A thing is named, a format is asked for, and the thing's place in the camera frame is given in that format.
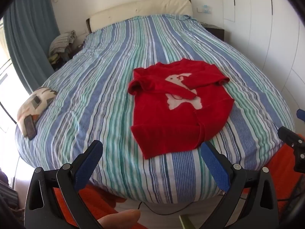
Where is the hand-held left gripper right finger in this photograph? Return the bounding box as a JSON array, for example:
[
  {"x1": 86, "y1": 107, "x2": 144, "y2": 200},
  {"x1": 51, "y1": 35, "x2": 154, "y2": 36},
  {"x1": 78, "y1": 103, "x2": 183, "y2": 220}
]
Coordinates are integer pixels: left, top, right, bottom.
[{"x1": 201, "y1": 141, "x2": 279, "y2": 229}]

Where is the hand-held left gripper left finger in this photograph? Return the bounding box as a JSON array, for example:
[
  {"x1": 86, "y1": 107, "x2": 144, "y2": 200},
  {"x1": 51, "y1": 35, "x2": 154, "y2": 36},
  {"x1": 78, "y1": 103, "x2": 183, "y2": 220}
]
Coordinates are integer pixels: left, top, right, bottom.
[{"x1": 24, "y1": 139, "x2": 104, "y2": 229}]

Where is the red sweater with white figure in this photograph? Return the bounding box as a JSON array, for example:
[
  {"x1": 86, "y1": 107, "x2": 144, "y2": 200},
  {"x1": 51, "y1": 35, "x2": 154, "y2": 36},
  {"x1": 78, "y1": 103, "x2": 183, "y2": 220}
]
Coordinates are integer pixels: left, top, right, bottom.
[{"x1": 128, "y1": 58, "x2": 235, "y2": 160}]

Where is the pile of clothes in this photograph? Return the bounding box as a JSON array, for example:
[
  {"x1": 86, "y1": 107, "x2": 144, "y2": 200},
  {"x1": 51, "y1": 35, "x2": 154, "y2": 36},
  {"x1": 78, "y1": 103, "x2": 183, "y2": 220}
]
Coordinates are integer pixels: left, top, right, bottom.
[{"x1": 49, "y1": 30, "x2": 77, "y2": 65}]

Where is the person's left hand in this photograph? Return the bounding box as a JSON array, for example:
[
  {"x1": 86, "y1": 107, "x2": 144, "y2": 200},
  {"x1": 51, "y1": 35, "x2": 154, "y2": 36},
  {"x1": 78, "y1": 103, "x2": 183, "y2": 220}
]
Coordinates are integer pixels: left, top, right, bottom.
[{"x1": 96, "y1": 209, "x2": 141, "y2": 229}]

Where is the orange rug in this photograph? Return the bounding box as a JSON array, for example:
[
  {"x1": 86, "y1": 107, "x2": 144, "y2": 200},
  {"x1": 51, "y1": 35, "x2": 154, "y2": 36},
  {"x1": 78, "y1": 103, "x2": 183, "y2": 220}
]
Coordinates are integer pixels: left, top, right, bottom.
[{"x1": 52, "y1": 145, "x2": 305, "y2": 229}]

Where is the smartphone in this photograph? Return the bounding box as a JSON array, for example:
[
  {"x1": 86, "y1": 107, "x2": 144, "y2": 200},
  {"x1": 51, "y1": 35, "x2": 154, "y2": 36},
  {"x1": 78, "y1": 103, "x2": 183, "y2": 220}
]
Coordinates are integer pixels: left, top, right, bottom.
[{"x1": 24, "y1": 115, "x2": 38, "y2": 141}]

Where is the striped bedspread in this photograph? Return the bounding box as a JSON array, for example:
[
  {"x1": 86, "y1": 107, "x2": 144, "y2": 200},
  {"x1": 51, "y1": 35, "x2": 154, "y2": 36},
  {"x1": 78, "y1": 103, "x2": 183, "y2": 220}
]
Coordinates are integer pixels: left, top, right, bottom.
[{"x1": 15, "y1": 14, "x2": 296, "y2": 204}]

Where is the dark striped clothing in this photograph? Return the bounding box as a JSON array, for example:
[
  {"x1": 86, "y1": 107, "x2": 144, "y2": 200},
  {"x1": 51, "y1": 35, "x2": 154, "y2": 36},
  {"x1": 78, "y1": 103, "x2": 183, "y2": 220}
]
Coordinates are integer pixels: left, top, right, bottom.
[{"x1": 0, "y1": 170, "x2": 25, "y2": 229}]

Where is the patterned cushion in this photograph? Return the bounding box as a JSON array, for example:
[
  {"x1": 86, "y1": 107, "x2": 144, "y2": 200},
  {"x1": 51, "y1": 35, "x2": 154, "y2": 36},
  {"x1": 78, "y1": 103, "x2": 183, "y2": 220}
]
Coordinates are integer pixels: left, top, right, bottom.
[{"x1": 17, "y1": 86, "x2": 58, "y2": 137}]

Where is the white wardrobe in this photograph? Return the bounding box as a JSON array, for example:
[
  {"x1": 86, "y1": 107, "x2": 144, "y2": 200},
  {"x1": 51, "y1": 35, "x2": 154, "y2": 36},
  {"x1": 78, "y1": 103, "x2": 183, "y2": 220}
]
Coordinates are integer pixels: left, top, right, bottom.
[{"x1": 220, "y1": 0, "x2": 305, "y2": 115}]

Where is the dark nightstand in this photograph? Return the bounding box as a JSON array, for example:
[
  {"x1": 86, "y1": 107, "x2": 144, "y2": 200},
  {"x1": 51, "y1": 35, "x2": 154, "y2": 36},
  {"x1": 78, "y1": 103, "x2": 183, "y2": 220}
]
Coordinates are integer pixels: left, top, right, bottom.
[{"x1": 202, "y1": 24, "x2": 225, "y2": 41}]

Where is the blue curtain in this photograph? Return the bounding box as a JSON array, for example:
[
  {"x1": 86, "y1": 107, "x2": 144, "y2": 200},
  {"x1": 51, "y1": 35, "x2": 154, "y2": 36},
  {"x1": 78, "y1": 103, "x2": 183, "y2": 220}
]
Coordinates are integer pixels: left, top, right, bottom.
[{"x1": 3, "y1": 0, "x2": 60, "y2": 93}]

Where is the cream padded headboard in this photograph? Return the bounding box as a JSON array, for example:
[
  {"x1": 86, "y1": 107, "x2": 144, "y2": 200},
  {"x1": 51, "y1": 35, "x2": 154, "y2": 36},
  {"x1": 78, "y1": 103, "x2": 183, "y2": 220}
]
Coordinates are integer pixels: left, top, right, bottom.
[{"x1": 89, "y1": 0, "x2": 193, "y2": 32}]

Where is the black cable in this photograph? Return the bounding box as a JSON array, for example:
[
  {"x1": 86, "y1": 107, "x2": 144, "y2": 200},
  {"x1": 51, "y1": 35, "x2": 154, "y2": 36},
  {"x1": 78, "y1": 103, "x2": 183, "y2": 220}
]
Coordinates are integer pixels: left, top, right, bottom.
[{"x1": 138, "y1": 200, "x2": 224, "y2": 216}]

